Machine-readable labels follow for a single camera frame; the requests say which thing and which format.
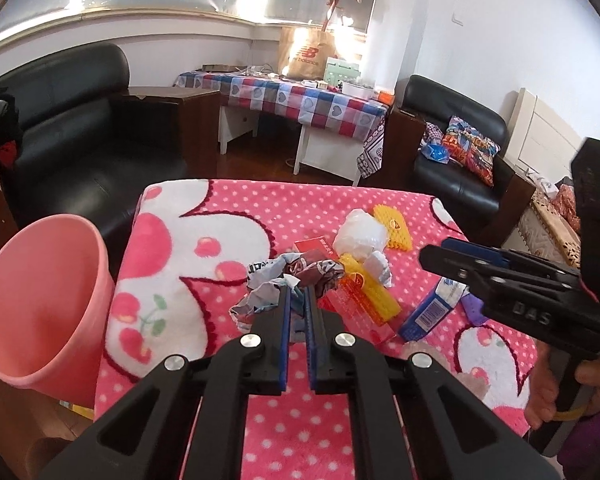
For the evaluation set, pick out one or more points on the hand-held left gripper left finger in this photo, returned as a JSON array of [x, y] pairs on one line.
[[282, 335]]

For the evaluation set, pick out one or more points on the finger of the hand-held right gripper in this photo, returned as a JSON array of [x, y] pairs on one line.
[[480, 251], [455, 267]]

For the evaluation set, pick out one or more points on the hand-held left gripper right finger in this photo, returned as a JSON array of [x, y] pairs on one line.
[[311, 335]]

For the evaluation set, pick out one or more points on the blue carton box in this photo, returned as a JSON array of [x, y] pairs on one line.
[[425, 315]]

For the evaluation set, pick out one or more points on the silver brown wrapper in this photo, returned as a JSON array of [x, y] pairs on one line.
[[265, 280]]

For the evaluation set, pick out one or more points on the pink plastic bucket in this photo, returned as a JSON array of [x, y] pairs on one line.
[[40, 300]]

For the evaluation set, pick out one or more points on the person's right forearm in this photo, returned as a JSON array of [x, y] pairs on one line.
[[595, 445]]

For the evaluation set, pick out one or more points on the person's right hand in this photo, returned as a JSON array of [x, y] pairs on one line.
[[540, 400]]

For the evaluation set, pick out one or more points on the red patterned bag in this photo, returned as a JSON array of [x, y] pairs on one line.
[[567, 207]]

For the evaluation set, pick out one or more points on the beige patterned bench cushion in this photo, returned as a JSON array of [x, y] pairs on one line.
[[555, 230]]

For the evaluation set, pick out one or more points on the purple wrapper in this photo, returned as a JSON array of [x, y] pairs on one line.
[[472, 310]]

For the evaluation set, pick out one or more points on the large red plastic packet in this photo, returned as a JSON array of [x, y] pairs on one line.
[[355, 315]]

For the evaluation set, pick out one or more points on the yellow foam net sleeve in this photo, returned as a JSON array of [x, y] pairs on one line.
[[397, 230], [375, 295]]

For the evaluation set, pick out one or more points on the black leather armchair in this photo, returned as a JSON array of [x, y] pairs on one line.
[[455, 180]]

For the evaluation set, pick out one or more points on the small red packet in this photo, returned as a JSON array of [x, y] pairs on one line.
[[315, 246]]

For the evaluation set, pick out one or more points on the crumpled white plastic bag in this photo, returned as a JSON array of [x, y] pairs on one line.
[[362, 235]]

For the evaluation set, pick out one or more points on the white headboard panel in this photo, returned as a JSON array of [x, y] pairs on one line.
[[545, 130]]

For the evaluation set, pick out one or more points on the colourful printed cushion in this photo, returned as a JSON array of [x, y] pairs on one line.
[[472, 147]]

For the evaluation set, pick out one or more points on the blue plastic bag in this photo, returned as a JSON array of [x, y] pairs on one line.
[[435, 152]]

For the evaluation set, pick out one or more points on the pink printed blanket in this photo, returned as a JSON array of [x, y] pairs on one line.
[[290, 210]]

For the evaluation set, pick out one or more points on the white table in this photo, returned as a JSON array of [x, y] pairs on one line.
[[325, 152]]

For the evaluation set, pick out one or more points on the orange packet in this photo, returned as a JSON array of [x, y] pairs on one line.
[[386, 96]]

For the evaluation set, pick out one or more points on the white container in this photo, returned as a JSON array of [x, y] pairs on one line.
[[357, 89]]

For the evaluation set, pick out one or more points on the yellow plastic item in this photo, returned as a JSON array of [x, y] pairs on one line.
[[77, 408]]

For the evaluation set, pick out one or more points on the green box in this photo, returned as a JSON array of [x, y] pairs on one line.
[[340, 72]]

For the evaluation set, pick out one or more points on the dark wooden side table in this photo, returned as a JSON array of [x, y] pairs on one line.
[[195, 125]]

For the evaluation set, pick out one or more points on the checkered cloth table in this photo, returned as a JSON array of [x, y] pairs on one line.
[[290, 100]]

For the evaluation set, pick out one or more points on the brown paper shopping bag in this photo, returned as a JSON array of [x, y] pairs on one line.
[[305, 55]]

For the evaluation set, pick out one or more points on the flat brown box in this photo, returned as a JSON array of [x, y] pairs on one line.
[[217, 68]]

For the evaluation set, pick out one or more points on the black leather sofa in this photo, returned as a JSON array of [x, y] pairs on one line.
[[80, 125]]

